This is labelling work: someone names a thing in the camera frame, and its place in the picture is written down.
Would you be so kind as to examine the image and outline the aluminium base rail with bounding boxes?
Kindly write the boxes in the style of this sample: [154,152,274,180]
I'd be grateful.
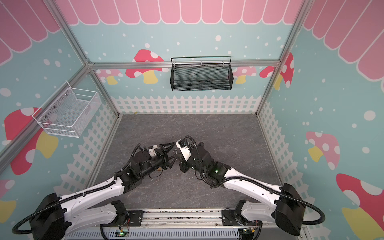
[58,208,307,240]

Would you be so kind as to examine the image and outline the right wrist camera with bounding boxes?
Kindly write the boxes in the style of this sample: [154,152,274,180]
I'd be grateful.
[176,139,191,161]

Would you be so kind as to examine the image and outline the white wire basket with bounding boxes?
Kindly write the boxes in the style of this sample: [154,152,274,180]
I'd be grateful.
[32,82,102,138]

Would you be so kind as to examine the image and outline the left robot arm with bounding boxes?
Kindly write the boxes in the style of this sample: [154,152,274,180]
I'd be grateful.
[12,143,175,240]

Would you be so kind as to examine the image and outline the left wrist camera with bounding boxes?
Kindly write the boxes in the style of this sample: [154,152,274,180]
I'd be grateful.
[149,145,159,158]

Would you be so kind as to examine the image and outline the black wire basket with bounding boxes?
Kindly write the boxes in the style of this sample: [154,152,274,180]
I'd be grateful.
[170,56,234,92]

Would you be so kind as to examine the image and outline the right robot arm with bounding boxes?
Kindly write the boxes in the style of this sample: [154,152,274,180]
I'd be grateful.
[176,136,326,236]

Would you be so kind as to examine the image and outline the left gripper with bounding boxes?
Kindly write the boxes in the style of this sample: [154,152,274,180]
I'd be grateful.
[139,142,177,179]

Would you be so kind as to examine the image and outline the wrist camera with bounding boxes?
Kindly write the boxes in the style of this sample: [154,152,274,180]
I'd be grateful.
[149,145,159,158]
[176,139,191,161]

